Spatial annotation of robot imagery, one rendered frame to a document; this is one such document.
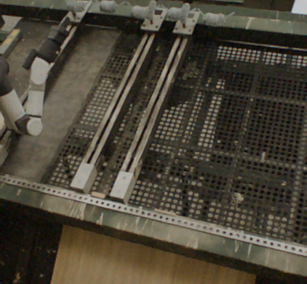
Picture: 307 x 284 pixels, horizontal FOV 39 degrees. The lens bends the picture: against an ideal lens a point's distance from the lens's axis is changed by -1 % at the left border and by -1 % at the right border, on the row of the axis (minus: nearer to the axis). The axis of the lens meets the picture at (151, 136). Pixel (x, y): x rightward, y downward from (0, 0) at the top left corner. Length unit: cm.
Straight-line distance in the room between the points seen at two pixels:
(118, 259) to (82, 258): 17
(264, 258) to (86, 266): 84
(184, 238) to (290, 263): 39
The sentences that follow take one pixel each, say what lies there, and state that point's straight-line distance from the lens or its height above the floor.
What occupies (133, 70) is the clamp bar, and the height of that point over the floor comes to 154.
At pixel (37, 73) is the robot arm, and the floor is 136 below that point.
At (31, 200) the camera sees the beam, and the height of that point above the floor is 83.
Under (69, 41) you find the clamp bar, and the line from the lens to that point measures 255.
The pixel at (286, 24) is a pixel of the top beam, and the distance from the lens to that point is 242.
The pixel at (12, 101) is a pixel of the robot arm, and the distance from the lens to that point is 185.
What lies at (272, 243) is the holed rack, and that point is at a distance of 171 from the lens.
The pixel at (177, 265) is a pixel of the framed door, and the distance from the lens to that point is 197.
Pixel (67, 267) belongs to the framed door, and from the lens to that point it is 214.
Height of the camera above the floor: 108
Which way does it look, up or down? 4 degrees up
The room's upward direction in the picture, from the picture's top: 12 degrees clockwise
